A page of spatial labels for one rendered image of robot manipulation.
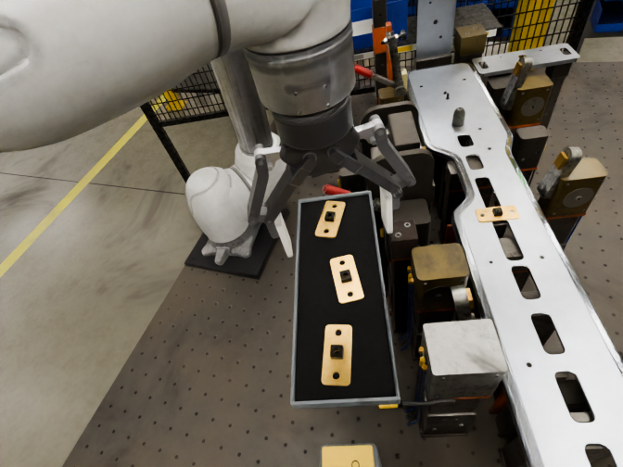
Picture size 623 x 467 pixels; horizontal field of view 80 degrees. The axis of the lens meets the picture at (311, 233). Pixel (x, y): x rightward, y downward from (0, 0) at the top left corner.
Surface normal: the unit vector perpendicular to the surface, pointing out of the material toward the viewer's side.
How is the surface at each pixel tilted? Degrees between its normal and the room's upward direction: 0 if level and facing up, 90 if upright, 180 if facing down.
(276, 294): 0
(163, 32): 97
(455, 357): 0
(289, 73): 90
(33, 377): 0
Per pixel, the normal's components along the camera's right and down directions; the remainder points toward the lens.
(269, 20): 0.45, 0.85
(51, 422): -0.18, -0.62
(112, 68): 0.60, 0.70
